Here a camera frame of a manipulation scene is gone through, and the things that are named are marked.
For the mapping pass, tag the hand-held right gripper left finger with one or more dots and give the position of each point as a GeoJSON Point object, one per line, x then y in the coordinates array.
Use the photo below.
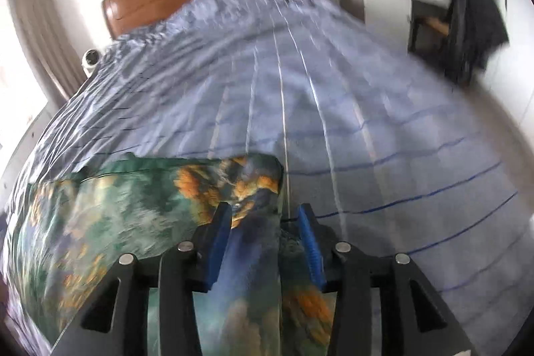
{"type": "Point", "coordinates": [217, 247]}

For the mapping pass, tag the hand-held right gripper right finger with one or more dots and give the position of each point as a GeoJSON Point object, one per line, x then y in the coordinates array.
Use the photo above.
{"type": "Point", "coordinates": [311, 243]}

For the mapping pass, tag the green printed padded jacket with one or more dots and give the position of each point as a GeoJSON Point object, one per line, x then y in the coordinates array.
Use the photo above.
{"type": "Point", "coordinates": [125, 214]}

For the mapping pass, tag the blue checked duvet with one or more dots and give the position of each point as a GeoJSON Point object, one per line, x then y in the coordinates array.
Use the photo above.
{"type": "Point", "coordinates": [313, 89]}

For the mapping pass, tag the white low cabinet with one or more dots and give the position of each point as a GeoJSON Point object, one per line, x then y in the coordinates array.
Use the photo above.
{"type": "Point", "coordinates": [25, 139]}

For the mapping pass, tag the wooden chair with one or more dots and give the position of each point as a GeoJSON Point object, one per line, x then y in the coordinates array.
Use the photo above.
{"type": "Point", "coordinates": [429, 26]}

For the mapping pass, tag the black jacket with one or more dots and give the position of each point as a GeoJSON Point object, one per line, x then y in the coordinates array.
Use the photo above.
{"type": "Point", "coordinates": [471, 26]}

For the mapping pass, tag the beige curtain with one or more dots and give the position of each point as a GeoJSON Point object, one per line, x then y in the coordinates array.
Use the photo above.
{"type": "Point", "coordinates": [46, 35]}

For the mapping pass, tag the white wardrobe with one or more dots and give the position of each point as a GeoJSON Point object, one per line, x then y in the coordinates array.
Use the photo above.
{"type": "Point", "coordinates": [517, 26]}

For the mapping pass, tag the white round security camera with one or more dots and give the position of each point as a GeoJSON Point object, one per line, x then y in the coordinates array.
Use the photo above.
{"type": "Point", "coordinates": [91, 60]}

